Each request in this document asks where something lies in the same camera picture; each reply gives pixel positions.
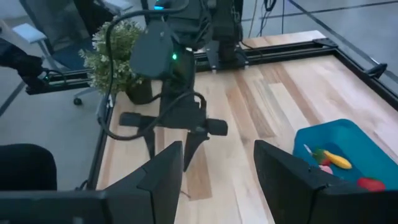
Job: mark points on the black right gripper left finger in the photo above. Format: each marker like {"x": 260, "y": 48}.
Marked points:
{"x": 155, "y": 186}

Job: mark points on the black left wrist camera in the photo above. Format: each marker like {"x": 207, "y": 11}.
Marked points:
{"x": 152, "y": 53}

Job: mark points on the green potted plant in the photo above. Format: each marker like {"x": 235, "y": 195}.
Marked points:
{"x": 99, "y": 62}

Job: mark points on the grey office chair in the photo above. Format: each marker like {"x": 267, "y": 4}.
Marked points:
{"x": 62, "y": 28}

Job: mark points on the teal plastic container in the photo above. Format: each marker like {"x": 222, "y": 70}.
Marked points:
{"x": 357, "y": 140}

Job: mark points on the large red toy strawberry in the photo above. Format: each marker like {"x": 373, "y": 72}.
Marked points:
{"x": 371, "y": 184}

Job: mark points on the black rounded seat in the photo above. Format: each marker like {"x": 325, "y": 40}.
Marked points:
{"x": 25, "y": 168}

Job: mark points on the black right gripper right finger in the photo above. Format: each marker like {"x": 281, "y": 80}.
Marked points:
{"x": 289, "y": 186}

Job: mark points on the pink toy peach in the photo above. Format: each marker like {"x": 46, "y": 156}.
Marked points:
{"x": 326, "y": 169}

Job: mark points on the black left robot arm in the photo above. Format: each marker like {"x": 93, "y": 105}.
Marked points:
{"x": 227, "y": 31}

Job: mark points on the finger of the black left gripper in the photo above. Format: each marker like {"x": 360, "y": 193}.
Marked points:
{"x": 192, "y": 146}
{"x": 150, "y": 140}

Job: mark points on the yellow toy banana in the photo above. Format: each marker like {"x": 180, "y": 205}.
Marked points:
{"x": 339, "y": 161}

